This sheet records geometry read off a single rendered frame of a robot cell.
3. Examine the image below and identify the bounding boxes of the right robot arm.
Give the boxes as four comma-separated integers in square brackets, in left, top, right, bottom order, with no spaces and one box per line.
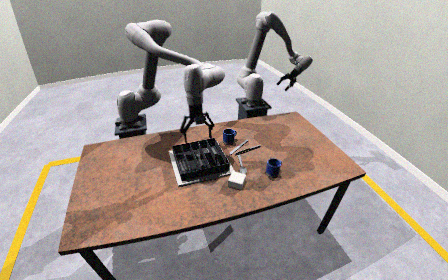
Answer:
[115,20,225,130]

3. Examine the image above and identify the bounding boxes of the blue mug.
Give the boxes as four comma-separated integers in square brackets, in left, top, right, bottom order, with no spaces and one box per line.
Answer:
[223,129,237,145]
[266,158,282,178]

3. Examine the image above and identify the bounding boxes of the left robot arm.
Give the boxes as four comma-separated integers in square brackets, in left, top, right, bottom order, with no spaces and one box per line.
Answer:
[237,11,313,108]

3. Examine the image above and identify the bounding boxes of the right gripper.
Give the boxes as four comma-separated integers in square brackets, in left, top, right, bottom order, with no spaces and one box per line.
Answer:
[180,104,215,144]

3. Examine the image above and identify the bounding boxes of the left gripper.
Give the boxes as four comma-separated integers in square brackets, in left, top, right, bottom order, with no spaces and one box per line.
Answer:
[277,69,299,91]

